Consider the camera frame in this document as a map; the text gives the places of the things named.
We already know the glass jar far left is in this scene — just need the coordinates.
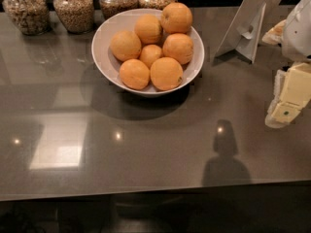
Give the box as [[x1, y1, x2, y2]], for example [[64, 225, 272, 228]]
[[2, 0, 51, 36]]

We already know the white picture frame back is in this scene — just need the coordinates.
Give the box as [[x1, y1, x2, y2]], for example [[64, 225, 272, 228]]
[[215, 0, 282, 63]]

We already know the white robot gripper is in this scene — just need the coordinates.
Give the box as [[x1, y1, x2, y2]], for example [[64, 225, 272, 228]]
[[262, 0, 311, 128]]

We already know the small orange centre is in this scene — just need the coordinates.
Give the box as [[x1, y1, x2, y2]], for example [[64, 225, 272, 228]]
[[139, 45, 163, 68]]

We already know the white ceramic bowl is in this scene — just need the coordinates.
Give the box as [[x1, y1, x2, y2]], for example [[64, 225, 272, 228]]
[[91, 9, 205, 98]]

